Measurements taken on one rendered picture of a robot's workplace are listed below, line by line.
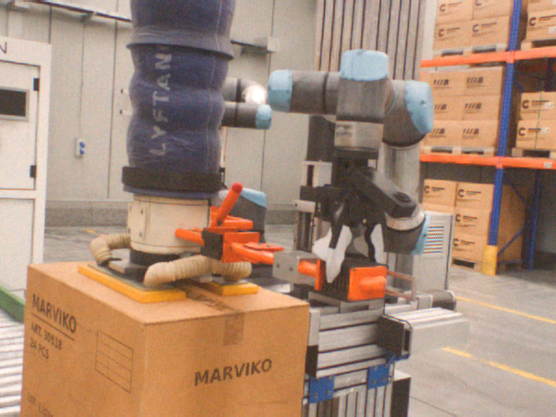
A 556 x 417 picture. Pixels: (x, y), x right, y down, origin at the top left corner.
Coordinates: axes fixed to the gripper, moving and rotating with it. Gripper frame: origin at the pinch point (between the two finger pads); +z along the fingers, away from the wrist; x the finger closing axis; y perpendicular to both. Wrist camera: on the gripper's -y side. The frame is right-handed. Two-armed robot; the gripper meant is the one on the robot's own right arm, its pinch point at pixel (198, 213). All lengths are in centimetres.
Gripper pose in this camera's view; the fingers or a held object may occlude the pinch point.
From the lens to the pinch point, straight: 191.1
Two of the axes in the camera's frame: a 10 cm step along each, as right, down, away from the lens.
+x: 7.7, 0.0, 6.3
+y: 6.3, 1.0, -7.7
